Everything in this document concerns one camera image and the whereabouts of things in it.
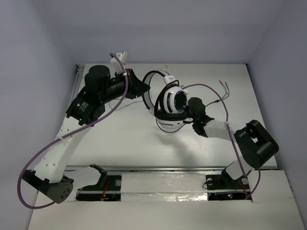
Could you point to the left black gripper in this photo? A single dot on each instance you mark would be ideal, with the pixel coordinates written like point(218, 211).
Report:
point(130, 84)

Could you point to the white black headphones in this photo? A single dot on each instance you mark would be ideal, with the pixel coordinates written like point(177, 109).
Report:
point(169, 108)

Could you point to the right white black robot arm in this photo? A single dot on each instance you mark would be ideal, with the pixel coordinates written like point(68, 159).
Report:
point(252, 143)

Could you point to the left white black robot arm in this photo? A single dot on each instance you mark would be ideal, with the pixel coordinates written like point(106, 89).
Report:
point(86, 110)

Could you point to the white foil-covered block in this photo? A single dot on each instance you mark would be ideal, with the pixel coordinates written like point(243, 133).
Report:
point(163, 187)

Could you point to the blue earphones with cable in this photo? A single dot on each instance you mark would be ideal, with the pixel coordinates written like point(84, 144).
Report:
point(123, 105)

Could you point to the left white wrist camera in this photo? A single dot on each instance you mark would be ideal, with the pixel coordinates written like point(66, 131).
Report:
point(118, 61)

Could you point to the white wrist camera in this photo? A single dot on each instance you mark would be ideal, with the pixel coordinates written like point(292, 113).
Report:
point(118, 61)
point(184, 90)

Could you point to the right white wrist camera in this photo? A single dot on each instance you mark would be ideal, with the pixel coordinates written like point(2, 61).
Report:
point(184, 90)

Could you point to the aluminium rail left side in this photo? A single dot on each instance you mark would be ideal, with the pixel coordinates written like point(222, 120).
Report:
point(77, 82)

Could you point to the aluminium rail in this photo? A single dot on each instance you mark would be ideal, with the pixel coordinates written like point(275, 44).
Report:
point(77, 82)
point(163, 168)

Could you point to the aluminium rail front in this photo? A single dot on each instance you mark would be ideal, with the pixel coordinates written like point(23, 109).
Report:
point(163, 168)

